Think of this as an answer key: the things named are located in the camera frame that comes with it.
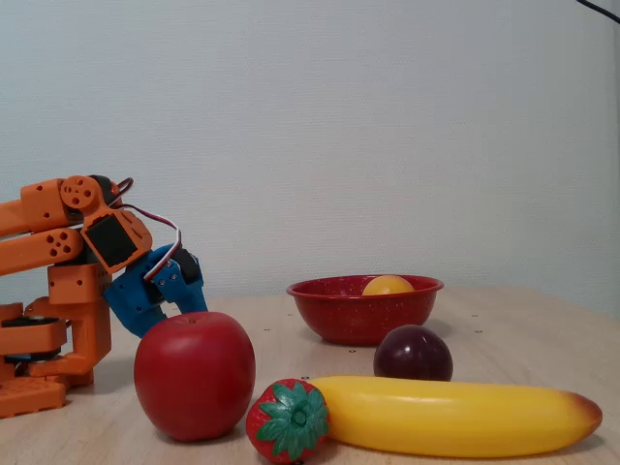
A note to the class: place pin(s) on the red toy strawberry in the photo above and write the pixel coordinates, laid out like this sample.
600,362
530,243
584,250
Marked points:
276,436

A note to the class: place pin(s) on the dark purple toy plum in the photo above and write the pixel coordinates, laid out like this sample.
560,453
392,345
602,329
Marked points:
412,356

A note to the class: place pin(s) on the yellow toy banana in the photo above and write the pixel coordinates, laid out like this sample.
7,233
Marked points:
455,421

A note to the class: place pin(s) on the red speckled enamel bowl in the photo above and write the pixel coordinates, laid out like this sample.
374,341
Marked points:
358,315

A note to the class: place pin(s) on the orange yellow toy peach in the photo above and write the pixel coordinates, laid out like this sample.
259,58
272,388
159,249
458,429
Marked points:
387,286

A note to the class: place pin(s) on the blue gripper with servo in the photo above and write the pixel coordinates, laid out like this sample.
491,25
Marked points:
137,294

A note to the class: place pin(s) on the red toy apple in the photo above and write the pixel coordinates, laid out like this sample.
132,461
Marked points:
194,378

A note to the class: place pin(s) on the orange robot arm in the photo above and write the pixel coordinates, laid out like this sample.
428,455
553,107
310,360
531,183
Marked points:
77,290

